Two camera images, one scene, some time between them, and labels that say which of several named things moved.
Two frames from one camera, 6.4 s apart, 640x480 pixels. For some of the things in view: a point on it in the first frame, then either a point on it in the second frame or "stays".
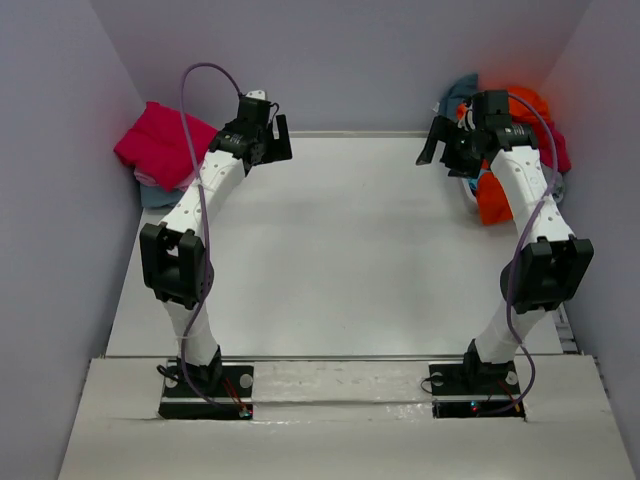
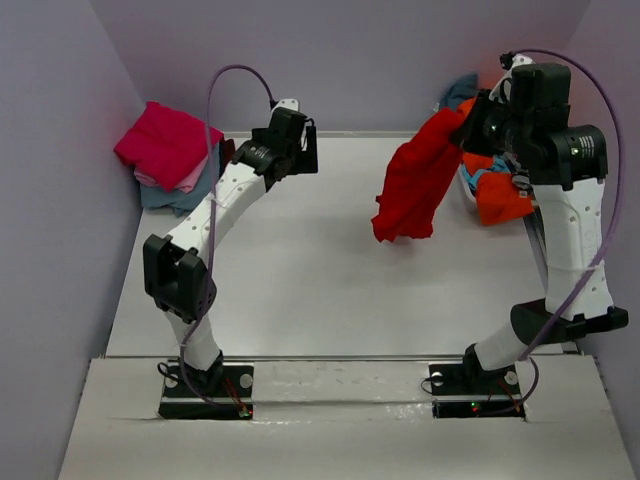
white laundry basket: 462,203 stays
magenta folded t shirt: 157,146 stays
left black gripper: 270,147 -> 307,151
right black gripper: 447,148 -> 476,120
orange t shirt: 492,204 stays
